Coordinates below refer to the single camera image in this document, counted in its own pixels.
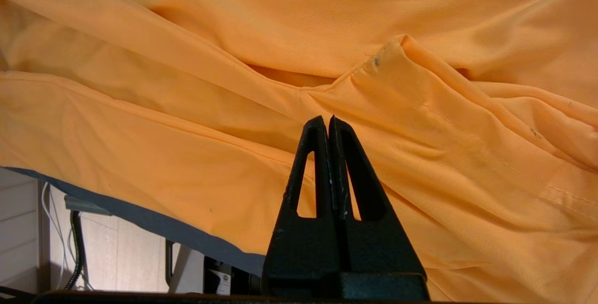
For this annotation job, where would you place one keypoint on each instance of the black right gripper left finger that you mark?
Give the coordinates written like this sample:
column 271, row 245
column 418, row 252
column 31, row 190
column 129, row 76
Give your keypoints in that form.
column 299, row 257

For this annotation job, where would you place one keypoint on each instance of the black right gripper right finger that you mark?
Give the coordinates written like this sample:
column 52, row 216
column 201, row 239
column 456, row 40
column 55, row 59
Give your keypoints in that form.
column 383, row 257

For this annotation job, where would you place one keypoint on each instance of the yellow t-shirt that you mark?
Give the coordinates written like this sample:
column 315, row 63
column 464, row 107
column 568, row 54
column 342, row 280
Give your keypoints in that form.
column 280, row 84

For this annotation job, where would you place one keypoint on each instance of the dark blue bed sheet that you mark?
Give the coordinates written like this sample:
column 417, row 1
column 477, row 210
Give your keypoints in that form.
column 163, row 227

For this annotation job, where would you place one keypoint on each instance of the grey device with green light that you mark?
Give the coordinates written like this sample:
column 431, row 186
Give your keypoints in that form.
column 84, row 205

